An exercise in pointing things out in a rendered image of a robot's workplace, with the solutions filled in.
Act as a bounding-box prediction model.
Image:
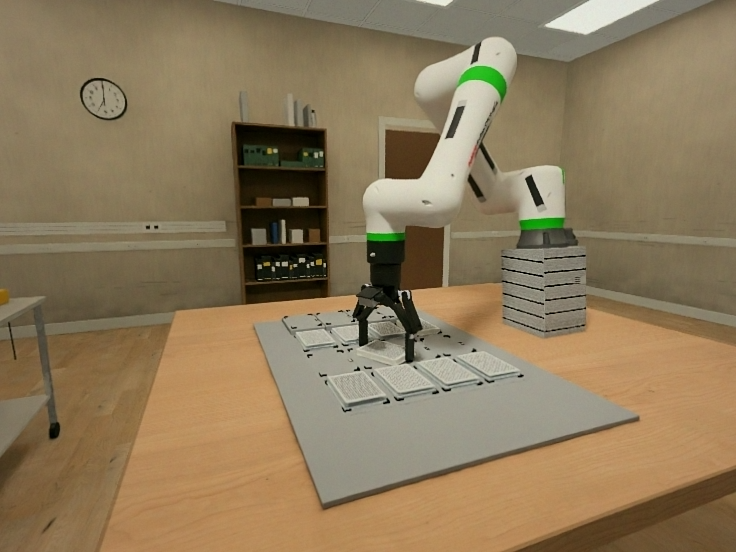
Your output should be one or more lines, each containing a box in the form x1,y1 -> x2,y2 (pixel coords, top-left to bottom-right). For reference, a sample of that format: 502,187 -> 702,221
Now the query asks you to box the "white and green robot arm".
363,37 -> 578,265

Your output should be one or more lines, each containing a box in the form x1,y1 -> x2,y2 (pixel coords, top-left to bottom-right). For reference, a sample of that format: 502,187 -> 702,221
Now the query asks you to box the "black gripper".
352,263 -> 423,361

